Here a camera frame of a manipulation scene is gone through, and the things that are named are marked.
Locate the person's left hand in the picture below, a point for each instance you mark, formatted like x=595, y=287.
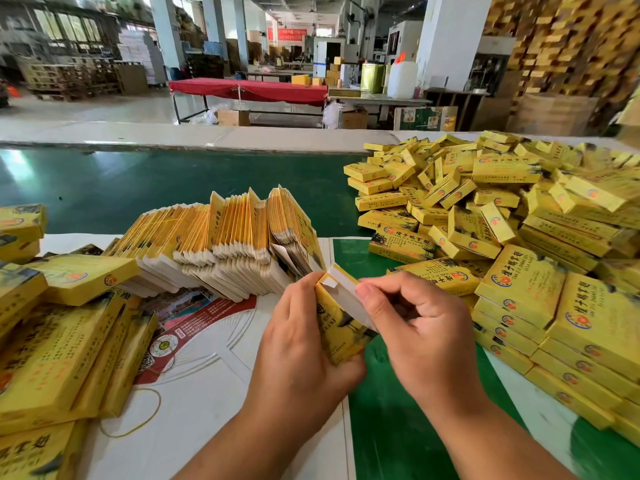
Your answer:
x=292, y=364

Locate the person's right hand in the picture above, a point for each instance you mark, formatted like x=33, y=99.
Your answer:
x=435, y=349

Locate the person's left thumb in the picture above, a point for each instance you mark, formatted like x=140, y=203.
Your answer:
x=350, y=369

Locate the person's right thumb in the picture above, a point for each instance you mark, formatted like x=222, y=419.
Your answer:
x=387, y=290

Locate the yellow folding carton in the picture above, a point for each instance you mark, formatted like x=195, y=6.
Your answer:
x=340, y=324

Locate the person's left forearm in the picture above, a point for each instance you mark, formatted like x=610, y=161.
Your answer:
x=260, y=452

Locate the person's right forearm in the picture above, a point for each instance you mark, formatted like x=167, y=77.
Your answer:
x=485, y=444

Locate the white printed cardboard sheet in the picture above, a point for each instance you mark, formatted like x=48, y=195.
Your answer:
x=210, y=374

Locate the large pile of yellow boxes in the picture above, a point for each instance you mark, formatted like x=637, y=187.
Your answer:
x=525, y=234

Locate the stack of flat yellow cartons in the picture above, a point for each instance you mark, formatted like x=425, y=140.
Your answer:
x=225, y=244

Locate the small brown cardboard box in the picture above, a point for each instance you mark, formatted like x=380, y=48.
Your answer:
x=355, y=119
x=233, y=118

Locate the green printed carton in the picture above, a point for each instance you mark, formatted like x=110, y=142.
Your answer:
x=425, y=118

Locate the white plastic bag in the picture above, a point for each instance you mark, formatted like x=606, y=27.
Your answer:
x=331, y=114
x=216, y=114

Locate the grey metal table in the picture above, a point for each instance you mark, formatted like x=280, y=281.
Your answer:
x=380, y=100

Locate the dark wooden table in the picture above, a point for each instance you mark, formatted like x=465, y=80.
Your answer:
x=455, y=102

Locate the yellow rubber band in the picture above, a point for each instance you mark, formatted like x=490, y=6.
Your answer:
x=150, y=417

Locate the white plastic jerrycan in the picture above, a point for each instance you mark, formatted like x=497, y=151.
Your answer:
x=401, y=80

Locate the yellow-green metal can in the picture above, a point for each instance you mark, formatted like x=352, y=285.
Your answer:
x=372, y=78

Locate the large brown cardboard box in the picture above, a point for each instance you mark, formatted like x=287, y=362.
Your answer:
x=552, y=114

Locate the white cabinet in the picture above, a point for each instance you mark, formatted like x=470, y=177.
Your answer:
x=332, y=54

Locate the table with red cloth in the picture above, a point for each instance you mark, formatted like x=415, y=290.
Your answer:
x=250, y=89

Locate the white machine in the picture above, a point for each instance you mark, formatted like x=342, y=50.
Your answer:
x=404, y=42

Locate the green conveyor belt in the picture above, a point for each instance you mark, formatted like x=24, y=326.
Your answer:
x=150, y=189

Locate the red banner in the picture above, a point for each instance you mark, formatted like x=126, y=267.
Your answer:
x=292, y=34

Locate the small pile of yellow boxes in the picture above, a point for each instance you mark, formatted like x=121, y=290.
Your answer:
x=55, y=344

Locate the tall stack of wooden pallets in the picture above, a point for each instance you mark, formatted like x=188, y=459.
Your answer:
x=570, y=39

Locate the stack of white boxes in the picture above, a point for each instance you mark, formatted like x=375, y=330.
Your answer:
x=142, y=54

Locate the low stack of wooden pallets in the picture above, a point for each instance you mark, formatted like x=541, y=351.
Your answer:
x=70, y=79

